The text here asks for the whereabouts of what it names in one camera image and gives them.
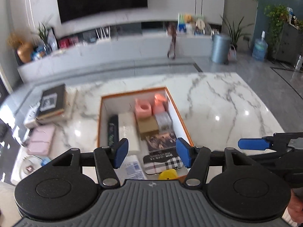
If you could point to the grey cabinet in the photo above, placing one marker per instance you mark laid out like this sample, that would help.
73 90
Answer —
290 42

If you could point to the white spray bottle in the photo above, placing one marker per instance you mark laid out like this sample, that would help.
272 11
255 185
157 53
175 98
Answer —
298 62

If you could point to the pink pump bottle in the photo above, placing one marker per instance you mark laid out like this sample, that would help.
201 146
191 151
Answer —
159 104

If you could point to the blue snack packet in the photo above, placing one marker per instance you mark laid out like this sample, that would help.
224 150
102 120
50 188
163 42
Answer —
37 53

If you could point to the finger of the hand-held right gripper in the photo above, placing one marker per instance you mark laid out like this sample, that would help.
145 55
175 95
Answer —
253 143
279 158

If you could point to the dark photo booklet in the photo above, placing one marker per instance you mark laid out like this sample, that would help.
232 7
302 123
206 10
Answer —
161 140

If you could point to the green leafy plant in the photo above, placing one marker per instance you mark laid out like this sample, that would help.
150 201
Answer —
43 34

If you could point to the beige book stack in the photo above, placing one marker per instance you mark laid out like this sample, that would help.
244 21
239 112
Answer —
67 111

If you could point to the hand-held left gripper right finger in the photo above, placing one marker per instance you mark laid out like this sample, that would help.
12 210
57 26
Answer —
183 152

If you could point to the tall potted plant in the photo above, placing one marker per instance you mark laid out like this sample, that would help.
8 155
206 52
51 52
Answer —
235 32

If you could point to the grey trash bin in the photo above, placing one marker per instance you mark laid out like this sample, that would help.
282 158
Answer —
220 49

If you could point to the small blue item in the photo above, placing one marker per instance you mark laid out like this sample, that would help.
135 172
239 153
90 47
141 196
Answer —
46 162

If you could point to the grey printed box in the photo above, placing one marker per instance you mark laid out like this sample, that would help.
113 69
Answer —
163 122

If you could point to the trailing ivy plant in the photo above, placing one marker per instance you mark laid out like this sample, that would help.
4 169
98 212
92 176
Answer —
275 21

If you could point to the black book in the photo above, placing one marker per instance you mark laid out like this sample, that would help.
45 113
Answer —
51 101

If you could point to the black wall television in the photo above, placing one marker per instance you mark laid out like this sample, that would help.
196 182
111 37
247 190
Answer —
101 0

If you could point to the red box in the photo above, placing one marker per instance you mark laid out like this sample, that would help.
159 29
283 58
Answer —
64 43

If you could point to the blue water jug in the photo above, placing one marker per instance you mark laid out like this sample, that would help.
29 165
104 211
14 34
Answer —
260 48

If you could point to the clear water bottle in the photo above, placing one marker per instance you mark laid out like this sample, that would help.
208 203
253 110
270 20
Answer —
52 41

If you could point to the pink cup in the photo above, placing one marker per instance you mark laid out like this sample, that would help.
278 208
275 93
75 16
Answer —
142 108

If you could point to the brown cardboard box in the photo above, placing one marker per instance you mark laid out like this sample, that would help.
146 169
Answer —
147 127

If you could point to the plaid pouch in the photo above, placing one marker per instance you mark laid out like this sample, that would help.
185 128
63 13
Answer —
163 162

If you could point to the slim black green box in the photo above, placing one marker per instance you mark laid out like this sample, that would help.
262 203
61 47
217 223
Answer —
113 131

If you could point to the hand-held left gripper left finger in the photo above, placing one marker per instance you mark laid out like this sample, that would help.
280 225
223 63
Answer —
120 152

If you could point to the pink case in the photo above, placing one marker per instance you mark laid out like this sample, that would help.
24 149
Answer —
40 140

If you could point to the white packet with blue label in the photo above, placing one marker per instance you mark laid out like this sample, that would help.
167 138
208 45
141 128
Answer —
133 167

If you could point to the white television cabinet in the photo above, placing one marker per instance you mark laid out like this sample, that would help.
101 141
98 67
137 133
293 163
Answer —
106 54

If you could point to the yellow plastic item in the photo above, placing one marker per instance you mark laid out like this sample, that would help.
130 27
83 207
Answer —
168 175

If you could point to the white box with orange rim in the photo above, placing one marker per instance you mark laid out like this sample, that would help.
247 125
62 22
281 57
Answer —
180 118

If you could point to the brown upright object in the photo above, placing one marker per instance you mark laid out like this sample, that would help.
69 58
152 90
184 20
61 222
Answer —
172 40

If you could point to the white beaded plate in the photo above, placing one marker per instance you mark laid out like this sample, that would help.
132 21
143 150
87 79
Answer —
30 170

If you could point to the gold vase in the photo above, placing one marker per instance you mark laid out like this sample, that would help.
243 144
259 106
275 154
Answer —
24 53

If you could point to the person's right hand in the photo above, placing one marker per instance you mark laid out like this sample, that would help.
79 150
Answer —
297 205

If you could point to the colourful toy boxes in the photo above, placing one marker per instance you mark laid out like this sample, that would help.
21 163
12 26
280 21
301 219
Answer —
190 23

